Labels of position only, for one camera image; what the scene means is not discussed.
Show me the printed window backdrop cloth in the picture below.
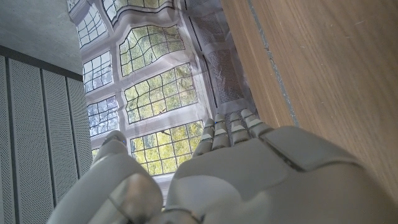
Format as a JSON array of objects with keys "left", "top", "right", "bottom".
[{"left": 67, "top": 0, "right": 259, "bottom": 200}]

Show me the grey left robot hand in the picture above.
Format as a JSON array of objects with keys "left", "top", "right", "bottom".
[{"left": 46, "top": 108, "right": 398, "bottom": 224}]

